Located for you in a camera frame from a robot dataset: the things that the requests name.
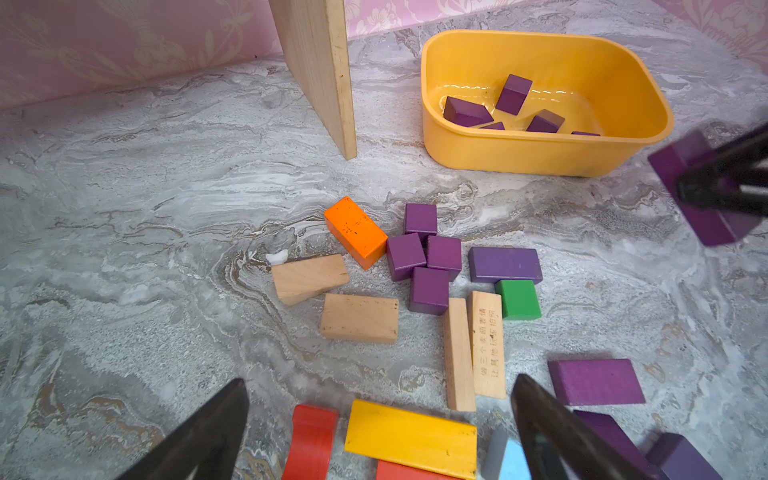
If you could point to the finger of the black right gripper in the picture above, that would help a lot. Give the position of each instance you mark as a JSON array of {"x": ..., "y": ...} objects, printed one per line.
[{"x": 733, "y": 180}]

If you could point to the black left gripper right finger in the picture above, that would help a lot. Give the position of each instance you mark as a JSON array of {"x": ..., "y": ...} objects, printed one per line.
[{"x": 556, "y": 442}]

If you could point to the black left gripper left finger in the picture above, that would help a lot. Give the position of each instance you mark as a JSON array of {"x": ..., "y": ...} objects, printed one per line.
[{"x": 205, "y": 446}]

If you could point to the yellow plastic storage bin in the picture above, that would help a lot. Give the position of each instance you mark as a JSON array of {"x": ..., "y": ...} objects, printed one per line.
[{"x": 592, "y": 106}]

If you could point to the light blue wooden brick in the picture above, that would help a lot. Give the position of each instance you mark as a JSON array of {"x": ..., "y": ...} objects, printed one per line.
[{"x": 505, "y": 459}]

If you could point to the purple slanted right brick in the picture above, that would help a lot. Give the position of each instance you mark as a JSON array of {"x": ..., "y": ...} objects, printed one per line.
[{"x": 713, "y": 228}]

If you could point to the natural wood long brick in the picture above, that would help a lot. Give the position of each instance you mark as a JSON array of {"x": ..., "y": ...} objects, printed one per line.
[
  {"x": 461, "y": 395},
  {"x": 487, "y": 344}
]

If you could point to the yellow wooden brick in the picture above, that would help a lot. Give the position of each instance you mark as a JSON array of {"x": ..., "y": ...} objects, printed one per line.
[{"x": 414, "y": 440}]

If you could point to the green wooden brick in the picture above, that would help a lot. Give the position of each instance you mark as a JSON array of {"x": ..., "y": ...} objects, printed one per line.
[{"x": 519, "y": 299}]

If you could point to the red flat wooden brick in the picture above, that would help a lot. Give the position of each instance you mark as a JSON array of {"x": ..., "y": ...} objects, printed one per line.
[{"x": 394, "y": 471}]

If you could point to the purple flat brick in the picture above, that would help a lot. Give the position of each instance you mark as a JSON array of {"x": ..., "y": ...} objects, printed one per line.
[{"x": 493, "y": 264}]

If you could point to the natural wood flat brick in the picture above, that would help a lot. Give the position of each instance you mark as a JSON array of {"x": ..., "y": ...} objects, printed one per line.
[{"x": 360, "y": 318}]

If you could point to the purple cube brick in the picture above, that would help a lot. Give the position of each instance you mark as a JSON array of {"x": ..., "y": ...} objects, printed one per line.
[
  {"x": 429, "y": 292},
  {"x": 404, "y": 254},
  {"x": 445, "y": 254},
  {"x": 421, "y": 219}
]

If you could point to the orange wooden brick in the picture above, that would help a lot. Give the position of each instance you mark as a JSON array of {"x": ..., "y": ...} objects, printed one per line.
[{"x": 356, "y": 231}]

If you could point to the wooden two-tier shelf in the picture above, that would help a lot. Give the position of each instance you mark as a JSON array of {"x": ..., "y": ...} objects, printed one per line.
[{"x": 313, "y": 38}]

